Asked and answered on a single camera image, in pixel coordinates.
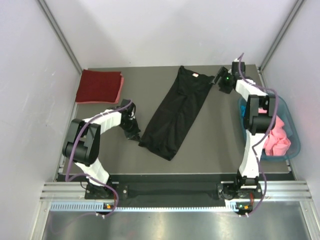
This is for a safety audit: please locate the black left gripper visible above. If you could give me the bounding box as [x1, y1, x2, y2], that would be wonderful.
[119, 117, 141, 143]

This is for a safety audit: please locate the grey slotted cable duct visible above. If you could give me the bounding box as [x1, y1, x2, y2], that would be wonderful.
[50, 201, 249, 213]

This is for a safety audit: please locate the aluminium corner post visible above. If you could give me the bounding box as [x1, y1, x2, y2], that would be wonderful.
[258, 0, 306, 73]
[36, 0, 83, 75]

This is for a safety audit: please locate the black t shirt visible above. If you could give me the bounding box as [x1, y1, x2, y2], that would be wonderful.
[138, 66, 215, 161]

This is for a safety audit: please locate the right aluminium corner post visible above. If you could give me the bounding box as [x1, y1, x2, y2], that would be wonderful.
[258, 0, 306, 73]

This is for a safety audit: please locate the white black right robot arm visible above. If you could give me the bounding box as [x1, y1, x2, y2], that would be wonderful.
[212, 67, 278, 199]

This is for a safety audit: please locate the blue t shirt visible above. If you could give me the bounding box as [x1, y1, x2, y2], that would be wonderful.
[240, 105, 246, 118]

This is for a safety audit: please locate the left aluminium corner post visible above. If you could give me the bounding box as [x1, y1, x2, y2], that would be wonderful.
[36, 0, 83, 75]

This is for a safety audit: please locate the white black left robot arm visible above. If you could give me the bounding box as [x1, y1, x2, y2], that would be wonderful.
[62, 101, 141, 199]

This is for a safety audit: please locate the teal plastic laundry basket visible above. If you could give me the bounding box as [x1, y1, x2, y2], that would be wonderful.
[237, 96, 301, 162]

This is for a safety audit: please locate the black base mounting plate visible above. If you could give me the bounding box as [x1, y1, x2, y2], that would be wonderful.
[84, 174, 263, 208]

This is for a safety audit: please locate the folded dark red t shirt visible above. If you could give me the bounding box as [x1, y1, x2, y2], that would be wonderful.
[75, 69, 124, 104]

